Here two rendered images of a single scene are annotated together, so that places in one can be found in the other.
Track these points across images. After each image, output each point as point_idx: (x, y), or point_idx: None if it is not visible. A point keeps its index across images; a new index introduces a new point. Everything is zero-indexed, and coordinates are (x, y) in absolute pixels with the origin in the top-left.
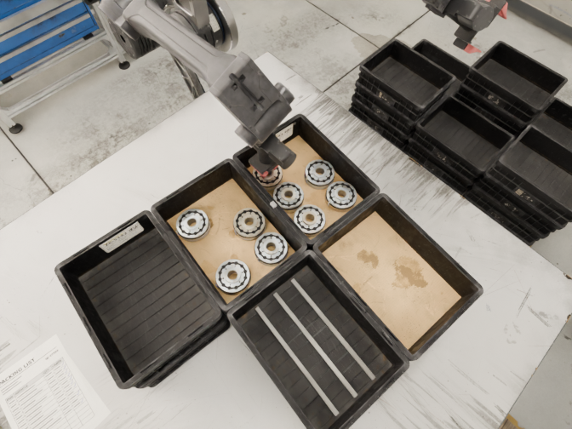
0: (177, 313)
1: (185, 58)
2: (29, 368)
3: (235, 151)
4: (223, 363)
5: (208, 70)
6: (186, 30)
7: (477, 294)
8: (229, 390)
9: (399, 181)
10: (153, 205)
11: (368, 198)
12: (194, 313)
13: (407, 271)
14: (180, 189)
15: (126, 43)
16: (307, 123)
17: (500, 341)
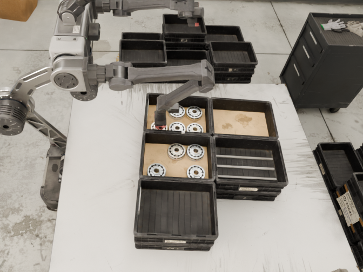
0: (193, 207)
1: (179, 74)
2: None
3: (120, 138)
4: (221, 215)
5: (194, 72)
6: (169, 67)
7: (270, 104)
8: (234, 220)
9: (197, 95)
10: (139, 174)
11: (209, 103)
12: (198, 201)
13: (242, 119)
14: (141, 158)
15: (9, 128)
16: (155, 94)
17: (283, 120)
